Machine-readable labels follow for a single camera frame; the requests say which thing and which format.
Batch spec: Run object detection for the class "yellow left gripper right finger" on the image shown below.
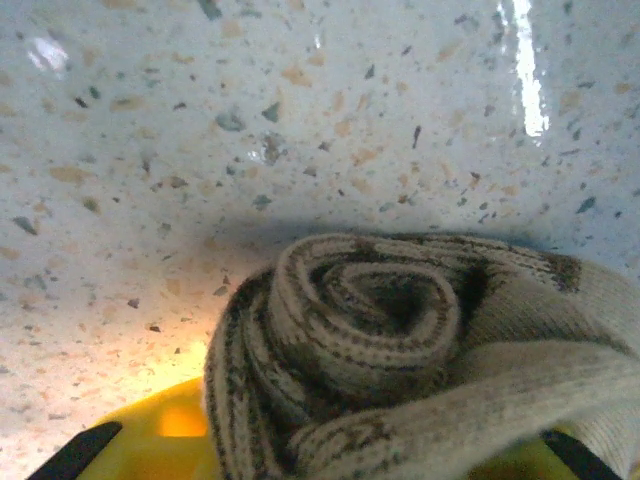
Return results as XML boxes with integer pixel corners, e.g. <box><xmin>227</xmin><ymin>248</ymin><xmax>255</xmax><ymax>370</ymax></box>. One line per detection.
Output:
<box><xmin>469</xmin><ymin>425</ymin><xmax>626</xmax><ymax>480</ymax></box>

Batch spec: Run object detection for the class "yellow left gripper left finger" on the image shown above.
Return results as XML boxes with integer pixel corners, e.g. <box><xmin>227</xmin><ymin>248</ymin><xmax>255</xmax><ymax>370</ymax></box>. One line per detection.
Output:
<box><xmin>29</xmin><ymin>377</ymin><xmax>219</xmax><ymax>480</ymax></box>

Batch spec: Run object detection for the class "beige brown argyle sock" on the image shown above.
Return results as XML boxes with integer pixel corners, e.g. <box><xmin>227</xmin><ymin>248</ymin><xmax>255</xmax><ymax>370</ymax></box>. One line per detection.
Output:
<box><xmin>202</xmin><ymin>232</ymin><xmax>640</xmax><ymax>480</ymax></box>

